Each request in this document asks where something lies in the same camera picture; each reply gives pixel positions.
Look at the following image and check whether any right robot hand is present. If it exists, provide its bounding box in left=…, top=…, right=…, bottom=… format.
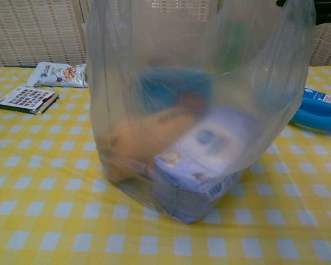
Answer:
left=275, top=0, right=331, bottom=115

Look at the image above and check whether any clear plastic bag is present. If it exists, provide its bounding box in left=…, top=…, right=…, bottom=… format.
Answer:
left=81, top=0, right=317, bottom=225

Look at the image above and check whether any white snack packet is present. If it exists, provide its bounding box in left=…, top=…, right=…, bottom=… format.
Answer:
left=25, top=61, right=88, bottom=88

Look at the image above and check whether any blue flat box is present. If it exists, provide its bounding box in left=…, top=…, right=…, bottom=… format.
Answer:
left=140, top=68, right=213, bottom=111

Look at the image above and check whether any lavender white tissue pack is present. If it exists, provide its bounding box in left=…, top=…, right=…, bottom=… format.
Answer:
left=151, top=104, right=256, bottom=224

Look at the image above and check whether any orange soft item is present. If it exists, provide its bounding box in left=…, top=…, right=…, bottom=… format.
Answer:
left=106, top=106, right=195, bottom=182

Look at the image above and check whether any beige woven folding screen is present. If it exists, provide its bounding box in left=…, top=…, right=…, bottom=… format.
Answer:
left=0, top=0, right=331, bottom=73

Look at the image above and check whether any card box with picture grid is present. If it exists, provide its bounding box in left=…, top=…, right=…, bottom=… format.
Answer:
left=0, top=86, right=60, bottom=115

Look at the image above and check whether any yellow white checkered tablecloth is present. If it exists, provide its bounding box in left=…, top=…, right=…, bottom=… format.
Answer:
left=0, top=65, right=331, bottom=265

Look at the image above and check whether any blue detergent bottle with handle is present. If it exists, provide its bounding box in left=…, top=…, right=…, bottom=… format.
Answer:
left=289, top=87, right=331, bottom=134

